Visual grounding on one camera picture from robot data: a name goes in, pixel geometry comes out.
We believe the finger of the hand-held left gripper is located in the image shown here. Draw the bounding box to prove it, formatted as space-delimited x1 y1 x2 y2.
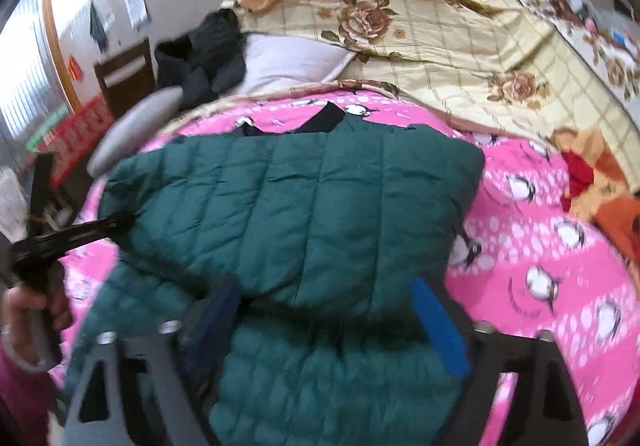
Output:
12 215 136 262
25 152 57 232

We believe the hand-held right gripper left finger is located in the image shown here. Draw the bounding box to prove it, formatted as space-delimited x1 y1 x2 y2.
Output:
62 273 246 446

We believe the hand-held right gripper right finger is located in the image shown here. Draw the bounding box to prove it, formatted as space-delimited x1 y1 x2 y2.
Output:
410 276 591 446

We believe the green puffer jacket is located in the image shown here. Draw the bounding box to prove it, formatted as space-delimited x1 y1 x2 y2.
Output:
62 101 486 446

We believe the person's left forearm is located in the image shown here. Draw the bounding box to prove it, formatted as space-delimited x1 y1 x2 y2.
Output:
0 346 58 446

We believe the person's left hand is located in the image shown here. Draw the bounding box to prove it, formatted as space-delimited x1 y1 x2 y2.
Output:
0 283 73 372

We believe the red patterned tablecloth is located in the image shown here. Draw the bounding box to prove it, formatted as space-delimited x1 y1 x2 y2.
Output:
37 96 115 187

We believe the grey pillow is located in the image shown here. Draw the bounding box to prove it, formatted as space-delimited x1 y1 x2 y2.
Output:
86 87 182 177

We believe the window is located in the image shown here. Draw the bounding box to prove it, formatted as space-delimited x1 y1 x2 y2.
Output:
0 0 63 139

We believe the pink penguin print blanket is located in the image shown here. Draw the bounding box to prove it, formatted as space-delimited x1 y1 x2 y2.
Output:
65 86 640 446

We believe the dark wooden chair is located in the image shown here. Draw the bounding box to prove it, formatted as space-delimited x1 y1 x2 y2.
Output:
94 37 156 119

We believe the dark hanging cloth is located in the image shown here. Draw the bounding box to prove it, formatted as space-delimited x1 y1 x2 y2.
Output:
89 1 110 53

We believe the black padded jacket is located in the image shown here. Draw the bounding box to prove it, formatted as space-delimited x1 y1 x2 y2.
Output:
155 9 248 110

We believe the orange printed blanket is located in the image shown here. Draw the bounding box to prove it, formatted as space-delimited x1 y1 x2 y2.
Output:
550 126 640 272

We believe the white pillow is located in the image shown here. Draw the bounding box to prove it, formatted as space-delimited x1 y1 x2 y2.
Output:
242 34 353 94

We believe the yellow floral checked quilt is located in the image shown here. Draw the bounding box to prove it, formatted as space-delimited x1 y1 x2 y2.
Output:
220 0 640 147

